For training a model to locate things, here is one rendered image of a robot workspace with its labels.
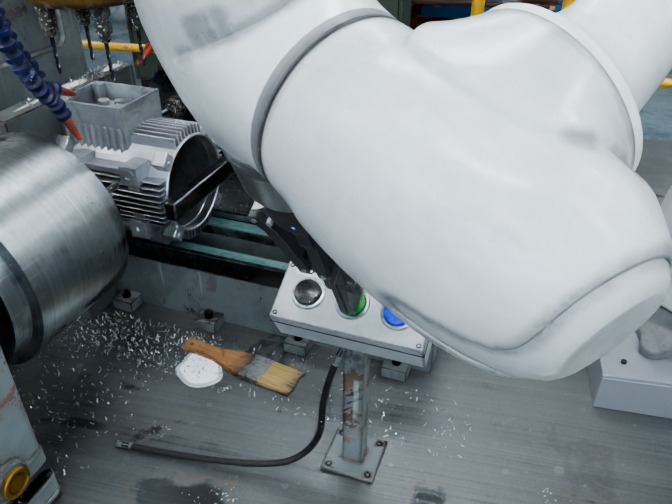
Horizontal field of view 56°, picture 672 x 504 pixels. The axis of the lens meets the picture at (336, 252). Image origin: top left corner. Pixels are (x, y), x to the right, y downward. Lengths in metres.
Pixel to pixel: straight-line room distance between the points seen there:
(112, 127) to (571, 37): 0.83
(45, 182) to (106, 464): 0.37
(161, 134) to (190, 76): 0.69
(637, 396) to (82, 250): 0.76
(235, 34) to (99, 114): 0.74
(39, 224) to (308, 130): 0.56
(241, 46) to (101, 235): 0.57
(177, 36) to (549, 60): 0.16
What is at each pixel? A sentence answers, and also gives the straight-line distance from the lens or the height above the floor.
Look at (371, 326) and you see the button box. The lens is 0.65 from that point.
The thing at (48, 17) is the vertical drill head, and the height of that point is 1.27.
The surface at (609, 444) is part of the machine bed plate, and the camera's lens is 0.95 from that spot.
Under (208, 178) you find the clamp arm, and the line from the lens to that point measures 1.03.
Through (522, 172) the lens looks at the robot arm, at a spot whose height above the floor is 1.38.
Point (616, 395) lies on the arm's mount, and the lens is 0.98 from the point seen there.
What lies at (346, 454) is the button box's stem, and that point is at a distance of 0.85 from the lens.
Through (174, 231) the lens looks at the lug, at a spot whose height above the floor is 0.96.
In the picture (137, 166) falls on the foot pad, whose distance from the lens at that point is 0.98.
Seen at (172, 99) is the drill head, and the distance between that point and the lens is 1.24.
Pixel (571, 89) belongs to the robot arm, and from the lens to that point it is 0.26.
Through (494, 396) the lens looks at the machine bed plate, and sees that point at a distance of 0.96.
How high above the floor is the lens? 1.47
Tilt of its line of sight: 33 degrees down
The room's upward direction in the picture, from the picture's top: straight up
